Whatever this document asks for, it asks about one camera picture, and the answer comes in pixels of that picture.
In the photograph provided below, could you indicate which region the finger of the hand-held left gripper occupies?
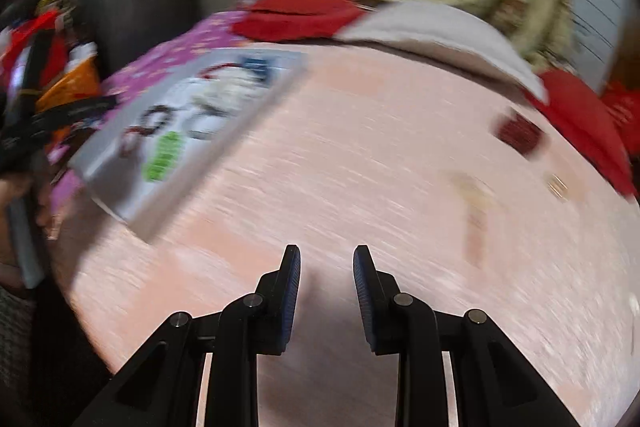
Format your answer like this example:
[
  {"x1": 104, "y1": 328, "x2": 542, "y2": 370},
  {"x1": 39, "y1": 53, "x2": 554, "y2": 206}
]
[{"x1": 30, "y1": 96, "x2": 118, "y2": 132}]

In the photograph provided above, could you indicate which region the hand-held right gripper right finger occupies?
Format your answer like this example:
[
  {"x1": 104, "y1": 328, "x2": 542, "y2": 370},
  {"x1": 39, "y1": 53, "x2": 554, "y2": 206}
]
[{"x1": 352, "y1": 244, "x2": 579, "y2": 427}]

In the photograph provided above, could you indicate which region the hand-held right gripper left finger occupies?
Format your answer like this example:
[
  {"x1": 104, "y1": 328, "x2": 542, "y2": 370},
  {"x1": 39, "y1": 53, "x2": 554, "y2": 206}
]
[{"x1": 72, "y1": 244, "x2": 302, "y2": 427}]

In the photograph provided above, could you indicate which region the dark bead bracelet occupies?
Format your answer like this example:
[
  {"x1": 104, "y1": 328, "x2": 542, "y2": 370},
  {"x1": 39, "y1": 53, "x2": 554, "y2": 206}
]
[{"x1": 122, "y1": 117, "x2": 168, "y2": 152}]

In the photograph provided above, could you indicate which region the bright green bracelet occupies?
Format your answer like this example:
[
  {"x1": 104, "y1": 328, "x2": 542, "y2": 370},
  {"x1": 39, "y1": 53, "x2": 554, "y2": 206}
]
[{"x1": 142, "y1": 132, "x2": 183, "y2": 182}]

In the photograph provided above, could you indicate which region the grey bracelet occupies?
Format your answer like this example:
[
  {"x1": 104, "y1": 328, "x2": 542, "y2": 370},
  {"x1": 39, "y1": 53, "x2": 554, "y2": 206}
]
[{"x1": 192, "y1": 107, "x2": 233, "y2": 140}]

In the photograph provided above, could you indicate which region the white tray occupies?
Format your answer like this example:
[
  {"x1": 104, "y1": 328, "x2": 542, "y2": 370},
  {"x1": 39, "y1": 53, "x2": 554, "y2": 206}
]
[{"x1": 67, "y1": 48, "x2": 311, "y2": 243}]

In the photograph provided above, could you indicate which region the person's left hand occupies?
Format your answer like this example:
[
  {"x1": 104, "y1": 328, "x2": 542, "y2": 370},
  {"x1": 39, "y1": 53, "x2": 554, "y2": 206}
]
[{"x1": 0, "y1": 173, "x2": 53, "y2": 273}]

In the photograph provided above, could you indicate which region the orange bag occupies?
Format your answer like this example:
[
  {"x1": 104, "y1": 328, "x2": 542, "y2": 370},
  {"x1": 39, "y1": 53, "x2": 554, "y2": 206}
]
[{"x1": 37, "y1": 57, "x2": 103, "y2": 112}]

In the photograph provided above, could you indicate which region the red cloth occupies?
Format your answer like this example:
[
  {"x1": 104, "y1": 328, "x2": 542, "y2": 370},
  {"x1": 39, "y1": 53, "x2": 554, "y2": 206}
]
[{"x1": 0, "y1": 9, "x2": 76, "y2": 72}]

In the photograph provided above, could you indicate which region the beige hair clip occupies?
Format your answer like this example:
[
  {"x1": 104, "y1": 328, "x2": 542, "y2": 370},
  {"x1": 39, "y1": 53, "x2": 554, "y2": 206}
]
[{"x1": 450, "y1": 172, "x2": 493, "y2": 263}]

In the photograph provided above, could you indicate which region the blue hair scrunchie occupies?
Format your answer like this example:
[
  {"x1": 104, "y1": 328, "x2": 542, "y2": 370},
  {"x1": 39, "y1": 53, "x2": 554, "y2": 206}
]
[{"x1": 240, "y1": 54, "x2": 277, "y2": 88}]

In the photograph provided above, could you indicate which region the dark red hair accessory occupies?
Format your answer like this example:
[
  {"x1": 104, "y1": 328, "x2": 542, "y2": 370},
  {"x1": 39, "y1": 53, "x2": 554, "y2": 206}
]
[{"x1": 492, "y1": 109, "x2": 548, "y2": 155}]

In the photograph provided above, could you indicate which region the red round cushion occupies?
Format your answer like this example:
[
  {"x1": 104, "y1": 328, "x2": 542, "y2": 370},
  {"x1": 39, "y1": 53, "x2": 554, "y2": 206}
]
[{"x1": 235, "y1": 0, "x2": 366, "y2": 42}]

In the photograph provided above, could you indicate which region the white pillow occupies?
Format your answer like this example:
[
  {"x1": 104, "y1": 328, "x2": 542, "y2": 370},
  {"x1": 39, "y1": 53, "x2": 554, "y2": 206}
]
[{"x1": 335, "y1": 2, "x2": 548, "y2": 102}]

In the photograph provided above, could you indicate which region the red pillow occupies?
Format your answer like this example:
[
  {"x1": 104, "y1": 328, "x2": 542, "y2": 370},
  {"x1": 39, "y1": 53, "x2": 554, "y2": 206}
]
[{"x1": 525, "y1": 69, "x2": 640, "y2": 200}]

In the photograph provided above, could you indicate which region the red bag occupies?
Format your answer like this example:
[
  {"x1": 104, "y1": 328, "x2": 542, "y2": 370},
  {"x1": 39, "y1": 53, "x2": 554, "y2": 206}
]
[{"x1": 600, "y1": 79, "x2": 640, "y2": 142}]

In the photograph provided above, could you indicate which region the red bead bracelet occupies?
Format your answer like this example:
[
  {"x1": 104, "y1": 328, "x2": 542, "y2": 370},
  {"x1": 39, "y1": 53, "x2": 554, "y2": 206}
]
[{"x1": 197, "y1": 63, "x2": 242, "y2": 81}]

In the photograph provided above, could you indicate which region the small gold ring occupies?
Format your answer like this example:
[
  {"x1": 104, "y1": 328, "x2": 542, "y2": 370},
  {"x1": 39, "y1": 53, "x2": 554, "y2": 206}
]
[{"x1": 545, "y1": 174, "x2": 571, "y2": 198}]

